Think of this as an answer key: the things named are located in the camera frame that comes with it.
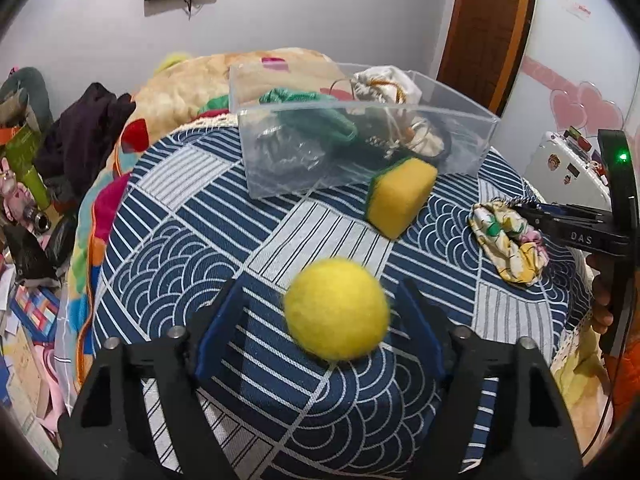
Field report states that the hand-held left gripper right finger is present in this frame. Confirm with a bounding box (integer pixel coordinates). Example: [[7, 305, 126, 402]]
[[395, 277, 586, 480]]

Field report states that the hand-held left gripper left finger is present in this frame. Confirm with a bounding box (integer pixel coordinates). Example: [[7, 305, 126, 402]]
[[57, 277, 251, 480]]

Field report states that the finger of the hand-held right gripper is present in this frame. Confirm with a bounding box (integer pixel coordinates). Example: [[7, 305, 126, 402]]
[[514, 202, 610, 226]]

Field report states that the floral fabric scrunchie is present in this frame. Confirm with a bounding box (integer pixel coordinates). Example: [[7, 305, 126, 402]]
[[469, 201, 550, 287]]

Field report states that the yellow felt ball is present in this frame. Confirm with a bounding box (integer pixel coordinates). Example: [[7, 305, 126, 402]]
[[283, 257, 391, 363]]

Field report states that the clear plastic box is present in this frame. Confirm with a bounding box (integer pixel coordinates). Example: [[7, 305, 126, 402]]
[[228, 62, 501, 200]]

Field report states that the person's right forearm orange sleeve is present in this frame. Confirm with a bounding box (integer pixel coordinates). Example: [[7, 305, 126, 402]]
[[606, 327, 640, 413]]

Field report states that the person's right hand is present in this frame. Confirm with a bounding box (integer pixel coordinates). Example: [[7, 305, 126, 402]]
[[589, 254, 614, 334]]

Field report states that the white suitcase with stickers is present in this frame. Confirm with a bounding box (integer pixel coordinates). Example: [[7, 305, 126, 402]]
[[522, 130, 609, 192]]

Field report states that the blue patterned tablecloth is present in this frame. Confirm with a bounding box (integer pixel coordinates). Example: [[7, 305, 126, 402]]
[[92, 122, 594, 467]]

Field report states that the yellow and green sponge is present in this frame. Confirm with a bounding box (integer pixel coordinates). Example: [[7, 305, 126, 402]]
[[366, 156, 439, 241]]

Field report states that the cream lace cover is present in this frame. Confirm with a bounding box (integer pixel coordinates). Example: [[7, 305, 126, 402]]
[[549, 327, 617, 453]]

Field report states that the colourful cardboard box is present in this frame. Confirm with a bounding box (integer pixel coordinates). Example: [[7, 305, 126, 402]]
[[9, 284, 62, 337]]

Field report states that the grey sheer scrunchie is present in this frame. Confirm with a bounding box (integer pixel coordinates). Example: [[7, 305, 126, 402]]
[[254, 127, 327, 172]]

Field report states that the brown wooden door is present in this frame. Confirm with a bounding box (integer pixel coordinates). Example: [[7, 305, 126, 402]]
[[436, 0, 539, 116]]

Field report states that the black plastic bag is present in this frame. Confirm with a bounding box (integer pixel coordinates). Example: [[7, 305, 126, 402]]
[[2, 224, 67, 287]]

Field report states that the green scrunchie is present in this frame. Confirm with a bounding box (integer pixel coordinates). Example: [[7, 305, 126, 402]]
[[260, 87, 359, 147]]

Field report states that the dark clothing pile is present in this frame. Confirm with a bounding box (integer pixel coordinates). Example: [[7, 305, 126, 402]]
[[34, 82, 137, 202]]

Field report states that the green bottle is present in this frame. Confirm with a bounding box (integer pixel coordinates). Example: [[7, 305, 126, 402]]
[[4, 124, 52, 212]]

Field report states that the grey green cloth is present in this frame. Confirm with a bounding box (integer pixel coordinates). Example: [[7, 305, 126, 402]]
[[0, 66, 52, 131]]

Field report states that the pink heart wall decal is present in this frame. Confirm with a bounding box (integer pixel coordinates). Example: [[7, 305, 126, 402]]
[[549, 82, 624, 137]]

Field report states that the black hair tie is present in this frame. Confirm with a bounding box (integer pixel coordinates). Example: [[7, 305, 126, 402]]
[[414, 119, 454, 164]]

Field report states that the pink ribbon wall decal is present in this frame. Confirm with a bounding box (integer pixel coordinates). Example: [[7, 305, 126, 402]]
[[521, 56, 572, 92]]

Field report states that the small wall sticker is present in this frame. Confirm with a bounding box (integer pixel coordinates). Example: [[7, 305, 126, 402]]
[[561, 0, 594, 22]]

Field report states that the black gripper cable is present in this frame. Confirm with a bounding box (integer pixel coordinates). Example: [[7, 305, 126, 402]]
[[587, 354, 618, 457]]

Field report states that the white drawstring pouch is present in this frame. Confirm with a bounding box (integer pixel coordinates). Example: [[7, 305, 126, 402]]
[[349, 65, 424, 107]]

